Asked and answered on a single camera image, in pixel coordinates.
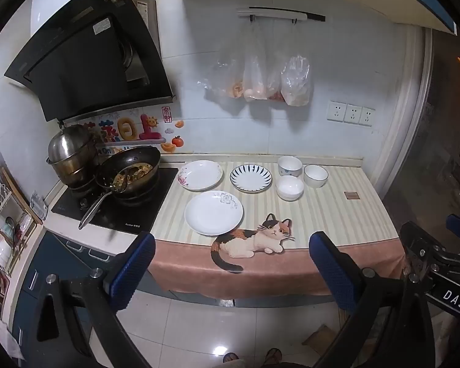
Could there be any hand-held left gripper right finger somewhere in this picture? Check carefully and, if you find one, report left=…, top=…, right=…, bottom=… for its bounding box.
left=309, top=231, right=435, bottom=368

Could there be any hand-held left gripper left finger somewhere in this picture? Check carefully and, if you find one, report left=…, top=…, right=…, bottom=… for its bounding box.
left=21, top=231, right=156, bottom=368

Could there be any plain white bowl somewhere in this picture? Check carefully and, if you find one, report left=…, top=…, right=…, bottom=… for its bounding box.
left=275, top=177, right=305, bottom=201

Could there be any white bowl dark blue rim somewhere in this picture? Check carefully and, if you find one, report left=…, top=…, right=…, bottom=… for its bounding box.
left=304, top=164, right=329, bottom=189

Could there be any white plate grey flower print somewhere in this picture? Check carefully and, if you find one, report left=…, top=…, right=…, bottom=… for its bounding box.
left=184, top=190, right=244, bottom=236

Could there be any white bowl blue print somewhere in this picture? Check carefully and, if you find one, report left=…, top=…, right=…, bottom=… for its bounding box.
left=278, top=155, right=303, bottom=177

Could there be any white plate pink flower print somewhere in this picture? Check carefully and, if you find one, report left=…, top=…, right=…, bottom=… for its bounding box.
left=176, top=160, right=224, bottom=191

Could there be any white plate blue striped rim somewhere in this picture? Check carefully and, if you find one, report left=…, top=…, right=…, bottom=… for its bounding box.
left=230, top=164, right=273, bottom=193

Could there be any striped tablecloth with cat print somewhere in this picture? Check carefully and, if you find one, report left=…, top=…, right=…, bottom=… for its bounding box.
left=148, top=155, right=407, bottom=300

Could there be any black cooktop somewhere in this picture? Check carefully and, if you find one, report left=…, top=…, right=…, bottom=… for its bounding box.
left=51, top=167, right=179, bottom=234

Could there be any cardboard piece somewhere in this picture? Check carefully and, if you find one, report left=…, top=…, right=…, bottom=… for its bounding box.
left=302, top=324, right=338, bottom=348

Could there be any metal spatula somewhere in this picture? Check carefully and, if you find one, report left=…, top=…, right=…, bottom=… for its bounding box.
left=79, top=178, right=130, bottom=231

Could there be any blue base cabinet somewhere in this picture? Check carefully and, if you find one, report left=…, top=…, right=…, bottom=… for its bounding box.
left=11, top=230, right=139, bottom=355

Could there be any person's right foot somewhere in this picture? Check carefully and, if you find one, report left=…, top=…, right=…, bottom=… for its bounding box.
left=263, top=348, right=283, bottom=365

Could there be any glass door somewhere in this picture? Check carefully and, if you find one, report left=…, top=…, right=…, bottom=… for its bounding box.
left=383, top=27, right=460, bottom=238

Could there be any black wok with food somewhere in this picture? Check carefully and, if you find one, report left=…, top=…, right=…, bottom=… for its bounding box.
left=96, top=146, right=162, bottom=201

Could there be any white storage rack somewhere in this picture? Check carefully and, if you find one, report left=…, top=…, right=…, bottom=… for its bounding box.
left=0, top=149, right=43, bottom=315

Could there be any wooden cutting board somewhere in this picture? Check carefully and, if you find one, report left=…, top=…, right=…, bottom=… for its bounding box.
left=0, top=169, right=44, bottom=225

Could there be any stainless steel steamer pot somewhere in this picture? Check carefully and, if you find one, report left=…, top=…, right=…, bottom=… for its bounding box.
left=46, top=124, right=101, bottom=190

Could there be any white cloth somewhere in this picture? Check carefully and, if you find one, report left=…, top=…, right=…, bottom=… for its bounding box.
left=0, top=315, right=26, bottom=362

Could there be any clear plastic bag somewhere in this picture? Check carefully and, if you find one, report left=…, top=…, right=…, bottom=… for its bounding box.
left=202, top=40, right=247, bottom=100
left=281, top=55, right=313, bottom=107
left=243, top=33, right=271, bottom=102
left=266, top=56, right=288, bottom=102

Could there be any black range hood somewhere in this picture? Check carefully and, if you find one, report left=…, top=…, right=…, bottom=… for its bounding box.
left=4, top=0, right=175, bottom=122

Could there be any white wall socket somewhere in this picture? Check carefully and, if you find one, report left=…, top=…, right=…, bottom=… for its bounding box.
left=359, top=106, right=376, bottom=127
left=344, top=104, right=363, bottom=124
left=327, top=101, right=347, bottom=122

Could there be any colourful lettering wall sticker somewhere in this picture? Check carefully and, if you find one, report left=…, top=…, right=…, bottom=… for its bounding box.
left=69, top=113, right=166, bottom=158

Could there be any wall hook rail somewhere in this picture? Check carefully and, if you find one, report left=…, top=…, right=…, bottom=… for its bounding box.
left=236, top=6, right=326, bottom=24

